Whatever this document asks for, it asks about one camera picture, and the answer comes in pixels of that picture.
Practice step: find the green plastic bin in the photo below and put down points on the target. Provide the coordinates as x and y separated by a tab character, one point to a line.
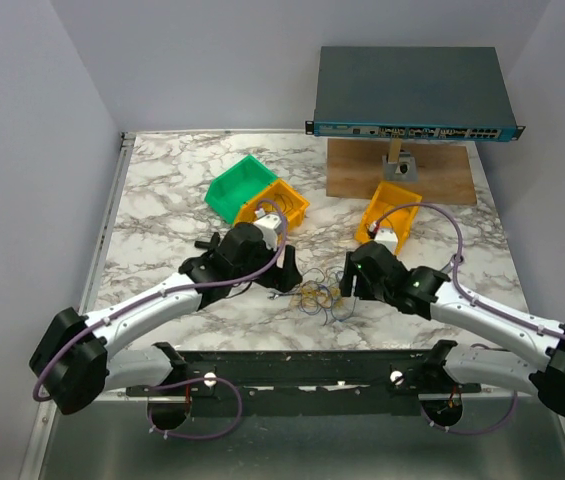
229	191

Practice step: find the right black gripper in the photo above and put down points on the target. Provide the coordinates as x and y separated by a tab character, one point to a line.
347	280

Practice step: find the grey stand bracket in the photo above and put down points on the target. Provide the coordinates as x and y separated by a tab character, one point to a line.
398	164

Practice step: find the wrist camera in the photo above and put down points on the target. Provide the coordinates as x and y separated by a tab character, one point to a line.
270	225
384	236

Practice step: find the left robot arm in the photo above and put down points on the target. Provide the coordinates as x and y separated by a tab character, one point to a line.
82	355

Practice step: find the yellow bin right side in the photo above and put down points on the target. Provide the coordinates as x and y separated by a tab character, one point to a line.
391	206

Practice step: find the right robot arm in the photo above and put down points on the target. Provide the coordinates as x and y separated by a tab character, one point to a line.
530	352

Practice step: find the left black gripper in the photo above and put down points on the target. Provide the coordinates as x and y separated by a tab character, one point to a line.
284	278

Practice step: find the ratchet ring wrench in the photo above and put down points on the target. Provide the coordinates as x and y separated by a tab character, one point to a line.
454	262

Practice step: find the black T-shaped tool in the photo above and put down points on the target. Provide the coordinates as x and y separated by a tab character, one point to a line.
210	244

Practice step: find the network switch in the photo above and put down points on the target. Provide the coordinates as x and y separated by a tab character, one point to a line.
412	93

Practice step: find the yellow bin beside green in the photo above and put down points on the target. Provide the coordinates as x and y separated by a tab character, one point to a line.
291	203

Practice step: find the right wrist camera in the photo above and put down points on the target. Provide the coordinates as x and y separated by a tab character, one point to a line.
384	236

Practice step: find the wooden board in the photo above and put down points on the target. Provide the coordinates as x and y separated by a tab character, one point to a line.
440	173

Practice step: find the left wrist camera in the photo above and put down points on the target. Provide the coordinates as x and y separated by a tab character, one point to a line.
270	225

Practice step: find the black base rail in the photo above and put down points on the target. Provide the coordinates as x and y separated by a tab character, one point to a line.
219	384

